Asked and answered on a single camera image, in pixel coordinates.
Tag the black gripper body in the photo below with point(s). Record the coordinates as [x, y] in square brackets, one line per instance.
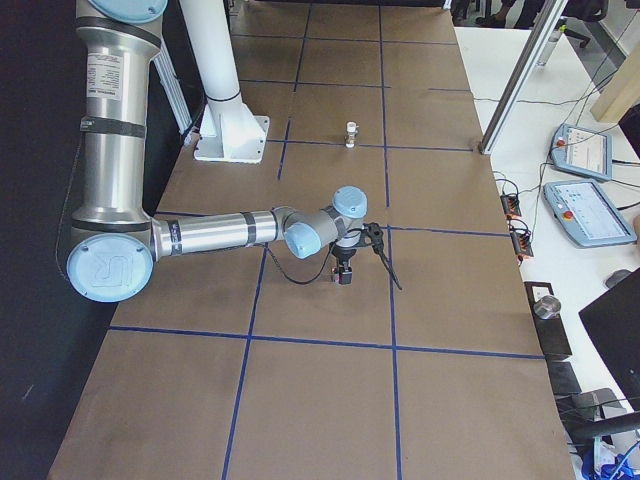
[343, 253]

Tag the white brass PPR valve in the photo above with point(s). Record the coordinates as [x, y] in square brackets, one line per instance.
[351, 132]

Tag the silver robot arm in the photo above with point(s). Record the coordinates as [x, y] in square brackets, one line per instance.
[115, 241]

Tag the brown paper table cover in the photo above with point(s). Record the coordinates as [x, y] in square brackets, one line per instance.
[252, 364]

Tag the orange black connector block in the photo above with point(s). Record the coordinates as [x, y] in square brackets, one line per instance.
[511, 206]

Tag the steel cylinder weight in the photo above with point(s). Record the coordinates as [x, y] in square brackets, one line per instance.
[547, 307]

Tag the black box under cylinder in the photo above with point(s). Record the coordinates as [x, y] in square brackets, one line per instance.
[551, 333]

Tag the near teach pendant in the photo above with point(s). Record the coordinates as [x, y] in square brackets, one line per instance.
[586, 214]

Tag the teach pendant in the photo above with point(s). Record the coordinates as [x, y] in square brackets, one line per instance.
[586, 214]
[582, 152]

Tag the far teach pendant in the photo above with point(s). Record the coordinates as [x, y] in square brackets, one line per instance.
[582, 152]

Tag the black laptop corner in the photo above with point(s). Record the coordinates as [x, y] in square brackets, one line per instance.
[612, 323]

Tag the black computer mouse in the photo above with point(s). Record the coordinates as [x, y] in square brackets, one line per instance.
[616, 277]

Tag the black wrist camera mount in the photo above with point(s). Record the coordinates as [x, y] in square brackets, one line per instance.
[376, 236]

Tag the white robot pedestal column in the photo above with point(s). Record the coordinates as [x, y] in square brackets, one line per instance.
[229, 131]

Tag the aluminium frame post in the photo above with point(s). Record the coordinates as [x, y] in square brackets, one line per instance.
[530, 54]

